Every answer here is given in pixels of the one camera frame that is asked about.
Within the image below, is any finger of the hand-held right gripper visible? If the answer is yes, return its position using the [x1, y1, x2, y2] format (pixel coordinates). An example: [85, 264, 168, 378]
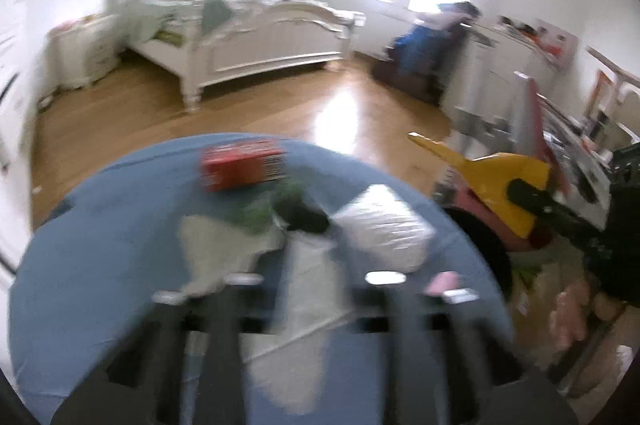
[506, 178, 610, 257]

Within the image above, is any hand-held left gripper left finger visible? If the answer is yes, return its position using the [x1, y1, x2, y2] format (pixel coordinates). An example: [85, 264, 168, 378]
[147, 232, 301, 376]

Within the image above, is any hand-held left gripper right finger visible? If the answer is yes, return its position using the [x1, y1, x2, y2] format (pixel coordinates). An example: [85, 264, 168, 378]
[344, 236, 497, 376]

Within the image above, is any yellow toy dustpan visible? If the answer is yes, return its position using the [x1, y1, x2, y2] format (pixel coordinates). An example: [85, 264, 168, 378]
[407, 131, 553, 241]

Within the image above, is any white cloth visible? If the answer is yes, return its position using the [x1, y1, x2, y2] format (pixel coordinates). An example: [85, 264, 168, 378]
[177, 212, 351, 411]

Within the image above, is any green wrapper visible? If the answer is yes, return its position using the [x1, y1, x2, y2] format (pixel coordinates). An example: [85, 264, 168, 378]
[220, 182, 331, 236]

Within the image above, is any person's right hand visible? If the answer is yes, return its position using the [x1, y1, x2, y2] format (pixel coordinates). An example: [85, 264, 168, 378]
[550, 279, 630, 351]

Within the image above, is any pink roll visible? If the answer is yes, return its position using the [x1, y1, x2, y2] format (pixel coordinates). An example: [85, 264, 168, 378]
[424, 271, 460, 297]

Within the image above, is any red white board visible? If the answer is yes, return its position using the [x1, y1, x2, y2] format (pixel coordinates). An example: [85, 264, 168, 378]
[512, 72, 571, 198]

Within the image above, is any white bubble wrap packet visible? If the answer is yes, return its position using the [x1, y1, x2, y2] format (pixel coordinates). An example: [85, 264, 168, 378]
[332, 184, 436, 273]

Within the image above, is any white dresser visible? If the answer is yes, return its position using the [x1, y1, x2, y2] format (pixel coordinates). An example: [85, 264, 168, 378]
[440, 25, 531, 156]

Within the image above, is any white cluttered desk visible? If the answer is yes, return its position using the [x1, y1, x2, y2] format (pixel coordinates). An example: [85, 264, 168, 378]
[480, 17, 640, 216]

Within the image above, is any red box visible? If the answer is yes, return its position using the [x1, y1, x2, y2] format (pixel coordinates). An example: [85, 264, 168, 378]
[199, 139, 288, 193]

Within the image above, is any blue garment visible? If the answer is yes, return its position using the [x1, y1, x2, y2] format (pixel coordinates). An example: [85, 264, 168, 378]
[392, 1, 482, 106]

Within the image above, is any white bed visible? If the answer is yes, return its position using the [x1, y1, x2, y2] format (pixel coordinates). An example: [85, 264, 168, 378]
[107, 0, 367, 113]

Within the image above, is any white nightstand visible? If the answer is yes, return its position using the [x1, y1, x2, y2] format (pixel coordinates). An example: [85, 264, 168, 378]
[49, 15, 123, 90]

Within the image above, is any green blanket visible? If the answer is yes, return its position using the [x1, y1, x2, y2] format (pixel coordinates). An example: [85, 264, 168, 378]
[125, 0, 236, 46]

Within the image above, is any white wardrobe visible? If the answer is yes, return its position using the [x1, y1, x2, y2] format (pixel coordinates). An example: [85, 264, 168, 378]
[0, 0, 31, 276]

